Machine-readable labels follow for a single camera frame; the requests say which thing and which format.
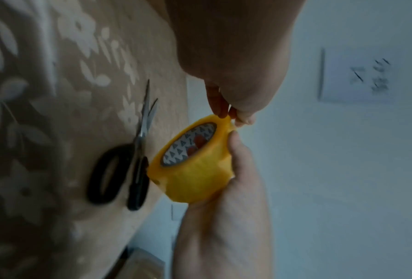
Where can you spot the yellow tape roll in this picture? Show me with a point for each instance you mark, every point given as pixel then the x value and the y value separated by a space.
pixel 195 177

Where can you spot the beige box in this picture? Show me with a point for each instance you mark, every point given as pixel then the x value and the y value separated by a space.
pixel 144 264

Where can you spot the person's left hand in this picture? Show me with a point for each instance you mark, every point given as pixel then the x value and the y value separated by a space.
pixel 233 49

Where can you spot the person's right forearm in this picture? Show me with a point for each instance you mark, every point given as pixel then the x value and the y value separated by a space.
pixel 223 263

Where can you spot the white wall socket plate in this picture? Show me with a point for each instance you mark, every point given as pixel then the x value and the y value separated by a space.
pixel 357 76

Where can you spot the beige floral tablecloth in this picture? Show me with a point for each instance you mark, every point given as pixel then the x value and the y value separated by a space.
pixel 54 136

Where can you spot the person's right hand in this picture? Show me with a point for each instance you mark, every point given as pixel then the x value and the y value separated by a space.
pixel 237 196

